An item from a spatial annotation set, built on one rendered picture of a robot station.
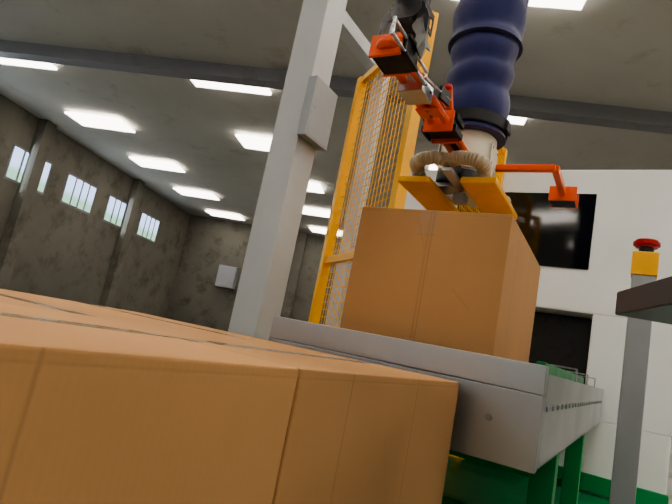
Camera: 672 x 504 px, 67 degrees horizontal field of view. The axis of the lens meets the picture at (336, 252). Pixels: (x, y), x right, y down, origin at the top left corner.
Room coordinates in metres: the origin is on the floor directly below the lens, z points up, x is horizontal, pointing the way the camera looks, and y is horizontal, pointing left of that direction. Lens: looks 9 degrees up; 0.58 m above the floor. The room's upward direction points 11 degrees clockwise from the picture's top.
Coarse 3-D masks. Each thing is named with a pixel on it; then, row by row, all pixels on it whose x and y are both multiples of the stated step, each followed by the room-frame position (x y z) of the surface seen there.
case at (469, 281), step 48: (384, 240) 1.33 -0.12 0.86; (432, 240) 1.26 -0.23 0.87; (480, 240) 1.21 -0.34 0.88; (384, 288) 1.32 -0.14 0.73; (432, 288) 1.25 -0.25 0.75; (480, 288) 1.20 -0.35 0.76; (528, 288) 1.51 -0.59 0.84; (432, 336) 1.24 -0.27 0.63; (480, 336) 1.19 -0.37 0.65; (528, 336) 1.63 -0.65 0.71
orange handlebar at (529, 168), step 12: (420, 72) 1.08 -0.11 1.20; (432, 96) 1.16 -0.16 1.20; (420, 108) 1.22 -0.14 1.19; (432, 108) 1.20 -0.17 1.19; (432, 120) 1.29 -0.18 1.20; (444, 120) 1.26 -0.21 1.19; (444, 144) 1.41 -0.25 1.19; (456, 144) 1.40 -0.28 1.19; (504, 168) 1.51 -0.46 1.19; (516, 168) 1.49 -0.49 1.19; (528, 168) 1.48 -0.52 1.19; (540, 168) 1.46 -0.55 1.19; (552, 168) 1.44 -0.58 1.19; (564, 192) 1.60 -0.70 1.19
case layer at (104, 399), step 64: (0, 320) 0.42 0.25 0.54; (64, 320) 0.57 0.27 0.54; (128, 320) 0.88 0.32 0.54; (0, 384) 0.30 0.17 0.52; (64, 384) 0.33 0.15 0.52; (128, 384) 0.38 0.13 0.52; (192, 384) 0.43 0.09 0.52; (256, 384) 0.50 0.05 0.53; (320, 384) 0.60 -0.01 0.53; (384, 384) 0.75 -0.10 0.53; (448, 384) 1.00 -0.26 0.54; (0, 448) 0.31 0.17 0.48; (64, 448) 0.35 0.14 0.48; (128, 448) 0.39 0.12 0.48; (192, 448) 0.44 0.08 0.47; (256, 448) 0.52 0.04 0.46; (320, 448) 0.62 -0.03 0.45; (384, 448) 0.78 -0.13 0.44; (448, 448) 1.06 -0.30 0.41
